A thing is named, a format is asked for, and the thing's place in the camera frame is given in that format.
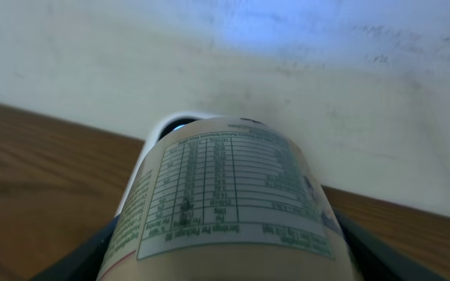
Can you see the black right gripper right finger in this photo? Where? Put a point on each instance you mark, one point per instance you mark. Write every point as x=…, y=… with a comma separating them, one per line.
x=378, y=261

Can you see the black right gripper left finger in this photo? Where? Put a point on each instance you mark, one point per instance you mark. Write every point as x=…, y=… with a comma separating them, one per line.
x=83, y=263

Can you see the green-lidded white jar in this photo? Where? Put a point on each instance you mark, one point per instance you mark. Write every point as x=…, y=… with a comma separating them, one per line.
x=226, y=199

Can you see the white barcode scanner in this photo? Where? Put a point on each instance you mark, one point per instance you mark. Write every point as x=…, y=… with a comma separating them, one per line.
x=157, y=132

